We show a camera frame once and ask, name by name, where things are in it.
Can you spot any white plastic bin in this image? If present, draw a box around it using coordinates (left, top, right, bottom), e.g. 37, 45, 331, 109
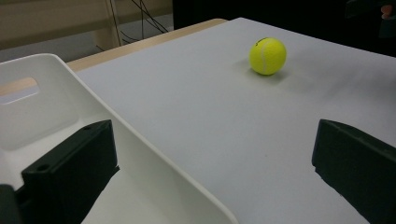
0, 53, 239, 224

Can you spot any black curtain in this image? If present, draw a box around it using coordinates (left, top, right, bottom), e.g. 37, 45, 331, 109
172, 0, 396, 59

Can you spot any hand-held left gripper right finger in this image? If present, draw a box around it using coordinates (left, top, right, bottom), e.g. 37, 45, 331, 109
311, 119, 396, 224

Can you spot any black cable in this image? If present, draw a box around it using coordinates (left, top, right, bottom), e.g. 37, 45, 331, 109
130, 0, 170, 35
108, 0, 123, 48

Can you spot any beige wooden furniture frame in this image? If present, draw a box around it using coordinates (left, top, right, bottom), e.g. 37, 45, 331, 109
0, 0, 174, 51

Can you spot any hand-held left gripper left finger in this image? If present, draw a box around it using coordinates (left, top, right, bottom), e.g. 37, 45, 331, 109
21, 119, 120, 224

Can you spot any yellow tennis ball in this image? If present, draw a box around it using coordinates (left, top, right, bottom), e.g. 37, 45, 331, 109
248, 36, 288, 77

